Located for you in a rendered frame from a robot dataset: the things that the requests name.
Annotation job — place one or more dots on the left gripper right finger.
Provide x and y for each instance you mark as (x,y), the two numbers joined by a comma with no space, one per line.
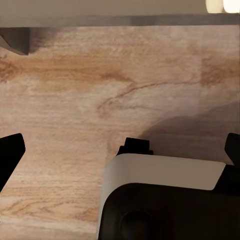
(232,148)

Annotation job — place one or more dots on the coffee table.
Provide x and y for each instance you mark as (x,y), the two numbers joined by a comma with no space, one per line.
(16,16)

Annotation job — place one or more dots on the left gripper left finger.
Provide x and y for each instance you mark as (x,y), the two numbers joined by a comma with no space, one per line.
(12,148)

